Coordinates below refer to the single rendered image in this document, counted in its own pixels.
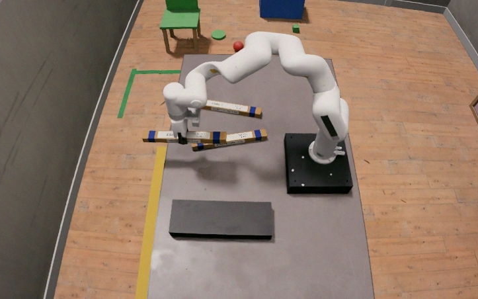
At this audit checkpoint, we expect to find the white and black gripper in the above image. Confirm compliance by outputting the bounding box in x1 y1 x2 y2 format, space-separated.
171 119 188 145

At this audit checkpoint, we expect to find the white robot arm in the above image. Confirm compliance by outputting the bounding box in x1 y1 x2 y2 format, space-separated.
163 32 349 164

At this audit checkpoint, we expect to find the tan box with blue bands and white labels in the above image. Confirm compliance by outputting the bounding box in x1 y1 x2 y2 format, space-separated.
192 129 267 150

